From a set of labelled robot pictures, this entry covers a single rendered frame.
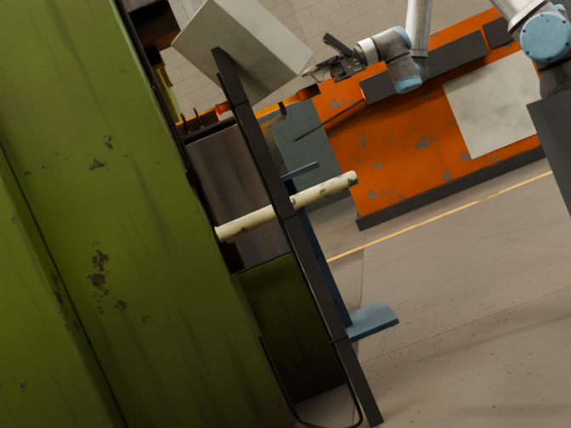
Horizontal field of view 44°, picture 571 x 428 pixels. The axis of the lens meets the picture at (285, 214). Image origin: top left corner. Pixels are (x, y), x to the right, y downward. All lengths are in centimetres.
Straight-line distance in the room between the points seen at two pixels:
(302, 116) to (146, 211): 799
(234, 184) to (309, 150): 766
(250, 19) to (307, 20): 829
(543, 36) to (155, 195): 126
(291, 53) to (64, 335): 96
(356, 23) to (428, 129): 435
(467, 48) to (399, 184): 118
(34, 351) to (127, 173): 54
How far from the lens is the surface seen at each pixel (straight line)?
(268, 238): 229
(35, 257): 200
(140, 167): 202
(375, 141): 583
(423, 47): 261
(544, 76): 257
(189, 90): 1022
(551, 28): 236
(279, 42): 176
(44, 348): 203
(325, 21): 1001
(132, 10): 236
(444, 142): 586
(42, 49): 211
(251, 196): 228
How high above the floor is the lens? 73
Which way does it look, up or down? 3 degrees down
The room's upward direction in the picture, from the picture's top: 23 degrees counter-clockwise
